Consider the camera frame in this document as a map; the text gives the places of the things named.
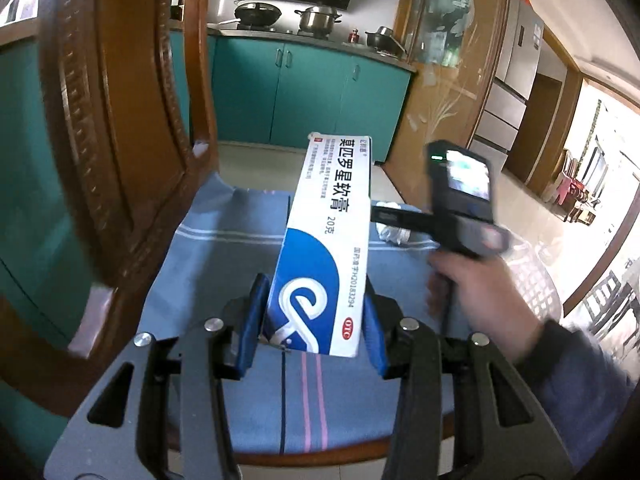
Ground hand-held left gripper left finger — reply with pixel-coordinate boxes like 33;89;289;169
44;272;273;480

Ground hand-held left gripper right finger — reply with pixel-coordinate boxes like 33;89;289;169
364;280;576;480

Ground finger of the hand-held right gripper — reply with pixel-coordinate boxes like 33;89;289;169
371;201;441;236

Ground white tissue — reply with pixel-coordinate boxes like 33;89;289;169
375;200;426;246

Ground white and blue medicine box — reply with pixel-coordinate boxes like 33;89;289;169
257;131;373;359

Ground plastic mesh wastebasket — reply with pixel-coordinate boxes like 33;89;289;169
500;230;568;333

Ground person's right forearm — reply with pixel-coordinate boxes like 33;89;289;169
510;317;636;476

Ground person's right hand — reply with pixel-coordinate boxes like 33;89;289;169
425;247;546;361

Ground blue striped cloth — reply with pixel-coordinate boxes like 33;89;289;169
137;170;481;456

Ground pink plastic stool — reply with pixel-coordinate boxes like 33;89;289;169
552;147;601;223

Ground teal kitchen base cabinets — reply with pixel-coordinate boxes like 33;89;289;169
167;27;416;163

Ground wood framed glass door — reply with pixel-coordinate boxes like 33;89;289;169
385;0;513;211

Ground white refrigerator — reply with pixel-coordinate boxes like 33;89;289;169
472;0;546;156

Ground black cooking pot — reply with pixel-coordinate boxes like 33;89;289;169
364;26;406;56

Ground steel cooking pot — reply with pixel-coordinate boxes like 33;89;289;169
294;5;343;38

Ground black wok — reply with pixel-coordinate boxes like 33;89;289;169
210;1;283;28

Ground carved wooden chair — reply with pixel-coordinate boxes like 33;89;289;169
0;0;451;466

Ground teal side cabinet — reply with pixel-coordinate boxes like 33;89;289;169
0;40;116;451

